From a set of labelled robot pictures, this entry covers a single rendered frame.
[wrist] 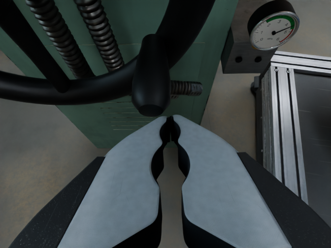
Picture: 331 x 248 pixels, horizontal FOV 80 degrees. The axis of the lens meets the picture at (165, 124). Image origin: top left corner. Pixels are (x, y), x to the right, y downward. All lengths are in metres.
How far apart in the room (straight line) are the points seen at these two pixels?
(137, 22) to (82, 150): 0.72
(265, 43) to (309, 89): 0.63
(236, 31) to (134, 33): 0.18
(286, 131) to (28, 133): 1.10
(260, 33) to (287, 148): 0.50
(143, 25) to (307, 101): 0.71
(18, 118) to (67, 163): 0.37
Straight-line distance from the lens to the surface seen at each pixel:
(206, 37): 0.40
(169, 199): 0.86
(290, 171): 0.75
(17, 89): 0.25
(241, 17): 0.43
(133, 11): 0.37
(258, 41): 0.35
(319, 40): 1.58
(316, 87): 0.99
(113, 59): 0.26
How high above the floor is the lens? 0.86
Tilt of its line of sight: 64 degrees down
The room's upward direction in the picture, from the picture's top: 3 degrees counter-clockwise
